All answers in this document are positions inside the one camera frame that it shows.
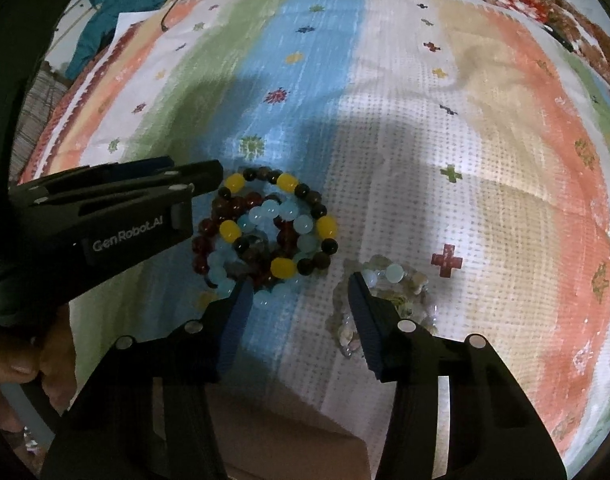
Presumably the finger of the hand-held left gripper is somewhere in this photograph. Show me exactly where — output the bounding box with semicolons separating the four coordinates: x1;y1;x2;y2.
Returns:
40;160;224;212
22;156;177;189

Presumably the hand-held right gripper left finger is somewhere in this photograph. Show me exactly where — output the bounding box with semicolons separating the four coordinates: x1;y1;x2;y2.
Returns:
40;277;256;480

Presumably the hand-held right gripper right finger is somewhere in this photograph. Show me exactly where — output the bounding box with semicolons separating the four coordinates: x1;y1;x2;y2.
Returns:
347;271;568;480

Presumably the dark red bead bracelet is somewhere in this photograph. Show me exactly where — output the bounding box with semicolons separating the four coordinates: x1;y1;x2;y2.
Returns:
191;192;306;292

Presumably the clear shell bead bracelet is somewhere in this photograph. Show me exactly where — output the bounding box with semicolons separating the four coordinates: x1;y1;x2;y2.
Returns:
325;255;438;359

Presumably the light blue bead bracelet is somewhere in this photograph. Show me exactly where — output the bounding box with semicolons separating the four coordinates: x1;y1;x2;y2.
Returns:
205;199;321;311

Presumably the black and yellow bead bracelet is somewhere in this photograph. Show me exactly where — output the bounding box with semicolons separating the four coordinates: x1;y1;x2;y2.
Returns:
217;166;340;281

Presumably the person's left hand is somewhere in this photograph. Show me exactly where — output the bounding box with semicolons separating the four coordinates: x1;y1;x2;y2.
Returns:
0;304;79;436

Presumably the teal jacket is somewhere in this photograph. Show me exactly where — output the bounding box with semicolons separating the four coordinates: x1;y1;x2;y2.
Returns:
66;0;187;79

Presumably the striped woven mat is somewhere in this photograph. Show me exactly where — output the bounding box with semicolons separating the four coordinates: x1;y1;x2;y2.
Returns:
18;0;610;476

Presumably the black charger plug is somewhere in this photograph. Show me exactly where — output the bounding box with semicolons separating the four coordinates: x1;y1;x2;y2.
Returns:
544;24;576;53

